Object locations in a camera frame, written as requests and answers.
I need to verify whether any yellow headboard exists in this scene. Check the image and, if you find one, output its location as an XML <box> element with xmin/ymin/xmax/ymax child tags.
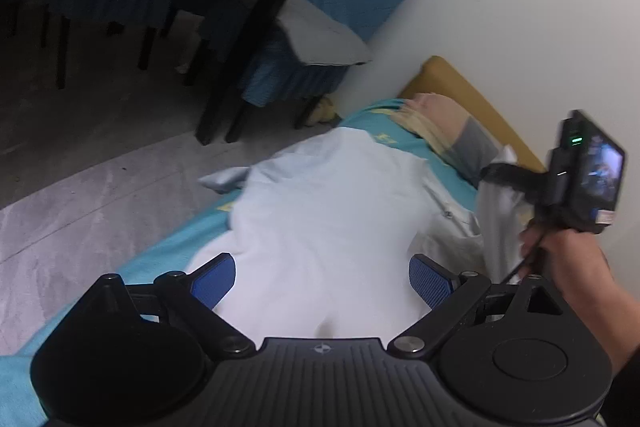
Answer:
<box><xmin>399</xmin><ymin>55</ymin><xmax>547</xmax><ymax>176</ymax></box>

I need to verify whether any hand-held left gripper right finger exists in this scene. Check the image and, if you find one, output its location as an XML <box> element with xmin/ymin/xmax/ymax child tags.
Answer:
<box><xmin>386</xmin><ymin>254</ymin><xmax>567</xmax><ymax>360</ymax></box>

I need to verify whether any folded grey garment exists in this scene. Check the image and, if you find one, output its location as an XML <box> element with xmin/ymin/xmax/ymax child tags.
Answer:
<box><xmin>444</xmin><ymin>116</ymin><xmax>502</xmax><ymax>186</ymax></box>

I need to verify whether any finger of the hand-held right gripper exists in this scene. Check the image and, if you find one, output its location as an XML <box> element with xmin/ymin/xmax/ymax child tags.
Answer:
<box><xmin>479</xmin><ymin>164</ymin><xmax>549</xmax><ymax>198</ymax></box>

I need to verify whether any dark chair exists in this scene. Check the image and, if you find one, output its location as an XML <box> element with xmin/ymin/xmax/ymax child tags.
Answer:
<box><xmin>169</xmin><ymin>0</ymin><xmax>282</xmax><ymax>88</ymax></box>

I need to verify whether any white shirt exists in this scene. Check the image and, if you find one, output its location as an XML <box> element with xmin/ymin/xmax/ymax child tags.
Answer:
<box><xmin>197</xmin><ymin>126</ymin><xmax>534</xmax><ymax>339</ymax></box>

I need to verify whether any person's right forearm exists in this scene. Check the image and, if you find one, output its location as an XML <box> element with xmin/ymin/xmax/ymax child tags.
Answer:
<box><xmin>565</xmin><ymin>264</ymin><xmax>640</xmax><ymax>375</ymax></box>

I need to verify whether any yellow cloth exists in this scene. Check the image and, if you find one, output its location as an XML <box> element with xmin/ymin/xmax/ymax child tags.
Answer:
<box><xmin>304</xmin><ymin>96</ymin><xmax>343</xmax><ymax>128</ymax></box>

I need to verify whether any teal bed sheet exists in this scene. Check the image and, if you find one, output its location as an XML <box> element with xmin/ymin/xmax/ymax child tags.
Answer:
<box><xmin>0</xmin><ymin>99</ymin><xmax>482</xmax><ymax>427</ymax></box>

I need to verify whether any person's right hand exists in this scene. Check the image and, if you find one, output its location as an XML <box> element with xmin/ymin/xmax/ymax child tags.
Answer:
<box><xmin>517</xmin><ymin>224</ymin><xmax>617</xmax><ymax>309</ymax></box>

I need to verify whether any white table with black legs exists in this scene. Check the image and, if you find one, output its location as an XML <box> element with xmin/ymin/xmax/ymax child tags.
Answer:
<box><xmin>0</xmin><ymin>0</ymin><xmax>351</xmax><ymax>146</ymax></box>

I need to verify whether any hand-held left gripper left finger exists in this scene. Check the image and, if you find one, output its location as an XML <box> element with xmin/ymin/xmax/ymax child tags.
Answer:
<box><xmin>95</xmin><ymin>252</ymin><xmax>257</xmax><ymax>359</ymax></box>

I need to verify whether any grey seat cushion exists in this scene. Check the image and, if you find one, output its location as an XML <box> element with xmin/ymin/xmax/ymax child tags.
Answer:
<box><xmin>272</xmin><ymin>0</ymin><xmax>374</xmax><ymax>68</ymax></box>

